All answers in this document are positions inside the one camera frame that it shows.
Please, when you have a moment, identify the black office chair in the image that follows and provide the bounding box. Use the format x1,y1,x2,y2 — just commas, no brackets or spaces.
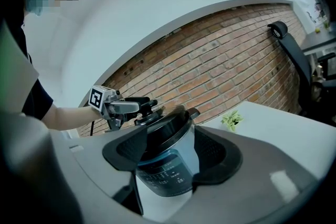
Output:
267,20,336,124

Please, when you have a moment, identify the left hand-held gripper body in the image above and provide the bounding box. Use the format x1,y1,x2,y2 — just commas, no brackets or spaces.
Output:
88,85,124,131

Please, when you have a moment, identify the person's left forearm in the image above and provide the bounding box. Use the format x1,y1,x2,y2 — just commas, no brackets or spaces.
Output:
41,104,106,131

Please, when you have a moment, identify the white square table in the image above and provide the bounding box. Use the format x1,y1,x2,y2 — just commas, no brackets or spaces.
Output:
60,101,336,224

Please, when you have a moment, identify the person's black shirt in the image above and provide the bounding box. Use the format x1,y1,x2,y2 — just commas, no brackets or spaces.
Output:
14,15,55,121

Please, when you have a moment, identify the grey desk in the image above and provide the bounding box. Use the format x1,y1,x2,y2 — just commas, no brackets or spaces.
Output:
299,30,336,56

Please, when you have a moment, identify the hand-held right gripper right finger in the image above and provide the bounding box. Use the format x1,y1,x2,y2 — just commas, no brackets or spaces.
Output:
193,125,320,218

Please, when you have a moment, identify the small green potted plant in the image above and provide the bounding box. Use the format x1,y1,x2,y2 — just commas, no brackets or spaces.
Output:
220,110,244,132

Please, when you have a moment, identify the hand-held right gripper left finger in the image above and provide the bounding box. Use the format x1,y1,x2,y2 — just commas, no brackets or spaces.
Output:
67,127,149,215

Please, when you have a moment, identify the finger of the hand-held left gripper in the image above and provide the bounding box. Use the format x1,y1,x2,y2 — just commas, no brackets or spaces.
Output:
123,96,151,104
110,99,158,124

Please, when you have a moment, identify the black pressure cooker lid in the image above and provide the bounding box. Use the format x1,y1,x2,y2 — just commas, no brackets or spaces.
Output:
134,104,190,137

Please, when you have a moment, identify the black cooking pot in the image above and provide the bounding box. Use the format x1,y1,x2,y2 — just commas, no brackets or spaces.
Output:
135,108,202,197

